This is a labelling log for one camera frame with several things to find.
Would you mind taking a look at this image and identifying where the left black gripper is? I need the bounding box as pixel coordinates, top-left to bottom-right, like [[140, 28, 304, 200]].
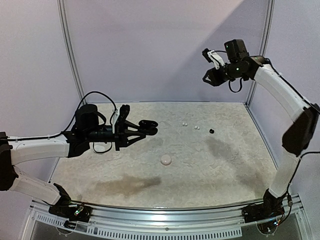
[[85, 120, 146, 151]]

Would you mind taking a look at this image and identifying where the black earbud charging case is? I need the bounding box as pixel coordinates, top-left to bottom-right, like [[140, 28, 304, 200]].
[[138, 119, 159, 136]]

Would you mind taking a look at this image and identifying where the pink earbud charging case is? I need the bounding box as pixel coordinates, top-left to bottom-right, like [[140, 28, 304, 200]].
[[160, 154, 172, 166]]

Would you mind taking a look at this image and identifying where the white earbud charging case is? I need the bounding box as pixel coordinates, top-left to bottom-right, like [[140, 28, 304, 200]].
[[92, 143, 106, 154]]

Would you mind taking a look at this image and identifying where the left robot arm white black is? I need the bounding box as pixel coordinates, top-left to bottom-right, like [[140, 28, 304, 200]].
[[0, 104, 158, 223]]

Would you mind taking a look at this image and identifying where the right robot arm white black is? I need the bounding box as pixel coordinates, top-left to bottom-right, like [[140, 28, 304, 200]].
[[202, 39, 320, 223]]

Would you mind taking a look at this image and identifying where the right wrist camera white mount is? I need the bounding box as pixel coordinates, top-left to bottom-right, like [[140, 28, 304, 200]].
[[202, 48, 225, 70]]

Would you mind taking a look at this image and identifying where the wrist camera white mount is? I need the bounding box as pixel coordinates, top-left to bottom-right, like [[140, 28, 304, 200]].
[[110, 104, 130, 134], [202, 48, 225, 70]]

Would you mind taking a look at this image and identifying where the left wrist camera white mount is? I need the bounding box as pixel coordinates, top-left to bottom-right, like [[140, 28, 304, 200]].
[[110, 104, 130, 134]]

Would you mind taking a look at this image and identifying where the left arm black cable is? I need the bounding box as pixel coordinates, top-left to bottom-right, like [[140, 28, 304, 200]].
[[7, 91, 117, 155]]

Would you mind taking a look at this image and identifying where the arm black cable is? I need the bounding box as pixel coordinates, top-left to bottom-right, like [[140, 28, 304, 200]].
[[7, 91, 117, 155], [228, 56, 320, 226]]

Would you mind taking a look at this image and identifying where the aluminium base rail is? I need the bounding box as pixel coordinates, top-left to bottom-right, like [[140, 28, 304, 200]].
[[22, 194, 313, 240]]

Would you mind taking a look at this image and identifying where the right aluminium corner post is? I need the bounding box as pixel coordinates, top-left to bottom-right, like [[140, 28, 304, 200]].
[[245, 0, 275, 108]]

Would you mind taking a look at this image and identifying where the aluminium corner post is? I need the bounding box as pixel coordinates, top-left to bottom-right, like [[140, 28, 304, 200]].
[[245, 0, 275, 108], [57, 0, 85, 100]]

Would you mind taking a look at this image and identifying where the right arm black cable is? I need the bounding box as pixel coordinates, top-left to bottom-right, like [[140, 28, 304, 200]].
[[228, 56, 320, 226]]

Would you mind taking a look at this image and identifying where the left aluminium corner post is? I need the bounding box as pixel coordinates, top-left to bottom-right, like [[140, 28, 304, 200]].
[[57, 0, 85, 100]]

